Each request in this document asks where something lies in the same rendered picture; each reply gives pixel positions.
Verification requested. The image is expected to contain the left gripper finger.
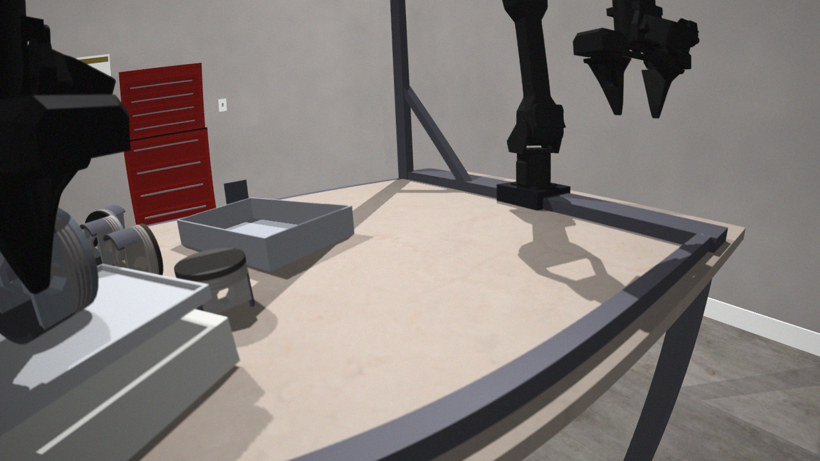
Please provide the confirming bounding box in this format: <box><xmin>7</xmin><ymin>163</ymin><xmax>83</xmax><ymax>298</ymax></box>
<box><xmin>583</xmin><ymin>55</ymin><xmax>631</xmax><ymax>115</ymax></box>
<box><xmin>641</xmin><ymin>68</ymin><xmax>685</xmax><ymax>118</ymax></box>

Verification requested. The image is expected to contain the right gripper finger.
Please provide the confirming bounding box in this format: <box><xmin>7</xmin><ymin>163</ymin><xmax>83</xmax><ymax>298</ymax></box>
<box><xmin>0</xmin><ymin>159</ymin><xmax>91</xmax><ymax>294</ymax></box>

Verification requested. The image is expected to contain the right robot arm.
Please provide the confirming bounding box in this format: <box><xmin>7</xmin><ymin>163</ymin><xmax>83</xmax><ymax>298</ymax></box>
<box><xmin>28</xmin><ymin>24</ymin><xmax>116</xmax><ymax>95</ymax></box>

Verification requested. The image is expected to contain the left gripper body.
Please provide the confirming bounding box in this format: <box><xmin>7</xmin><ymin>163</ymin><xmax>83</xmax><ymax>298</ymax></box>
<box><xmin>573</xmin><ymin>0</ymin><xmax>691</xmax><ymax>70</ymax></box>

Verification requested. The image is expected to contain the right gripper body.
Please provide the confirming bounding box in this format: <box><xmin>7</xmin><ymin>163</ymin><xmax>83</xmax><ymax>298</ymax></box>
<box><xmin>0</xmin><ymin>0</ymin><xmax>131</xmax><ymax>172</ymax></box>

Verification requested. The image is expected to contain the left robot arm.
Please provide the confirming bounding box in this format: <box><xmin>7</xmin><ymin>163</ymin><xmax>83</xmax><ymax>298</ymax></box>
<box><xmin>502</xmin><ymin>0</ymin><xmax>700</xmax><ymax>190</ymax></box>

